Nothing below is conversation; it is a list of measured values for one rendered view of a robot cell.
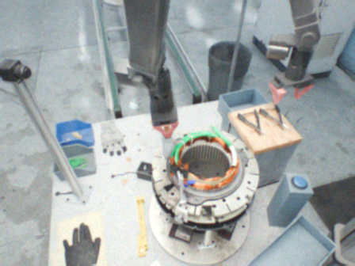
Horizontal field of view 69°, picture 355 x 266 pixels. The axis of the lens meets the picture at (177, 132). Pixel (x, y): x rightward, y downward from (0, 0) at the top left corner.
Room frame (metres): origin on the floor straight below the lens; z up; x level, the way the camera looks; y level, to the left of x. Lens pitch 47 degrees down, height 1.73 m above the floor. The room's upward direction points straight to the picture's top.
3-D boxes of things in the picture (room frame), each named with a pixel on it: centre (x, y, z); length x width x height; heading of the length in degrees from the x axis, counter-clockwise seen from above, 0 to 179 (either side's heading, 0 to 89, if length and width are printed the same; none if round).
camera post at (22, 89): (0.54, 0.41, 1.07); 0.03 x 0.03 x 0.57; 81
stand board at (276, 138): (0.66, -0.32, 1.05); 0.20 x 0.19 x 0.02; 18
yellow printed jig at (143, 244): (0.40, 0.14, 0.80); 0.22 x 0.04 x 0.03; 9
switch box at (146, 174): (0.63, 0.12, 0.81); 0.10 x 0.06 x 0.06; 73
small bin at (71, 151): (0.68, 0.45, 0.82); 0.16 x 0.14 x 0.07; 105
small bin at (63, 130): (0.84, 0.49, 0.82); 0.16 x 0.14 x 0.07; 107
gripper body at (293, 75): (0.69, -0.37, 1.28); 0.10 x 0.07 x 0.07; 108
